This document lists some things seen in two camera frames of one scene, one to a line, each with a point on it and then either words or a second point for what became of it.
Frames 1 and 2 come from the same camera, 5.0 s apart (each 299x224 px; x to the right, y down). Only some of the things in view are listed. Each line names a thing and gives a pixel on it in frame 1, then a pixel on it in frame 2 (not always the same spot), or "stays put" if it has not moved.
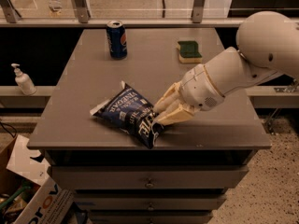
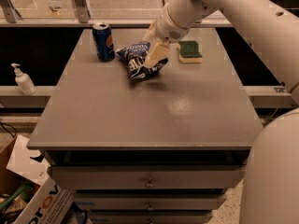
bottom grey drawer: (150, 217) stays put
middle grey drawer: (149, 203) stays put
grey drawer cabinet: (113, 176) stays put
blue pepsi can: (117, 37) to (104, 41)
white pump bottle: (23, 81) stays put
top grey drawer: (149, 176) stays put
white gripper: (199, 89) to (169, 29)
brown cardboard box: (9, 181) stays put
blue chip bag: (132, 113) to (134, 56)
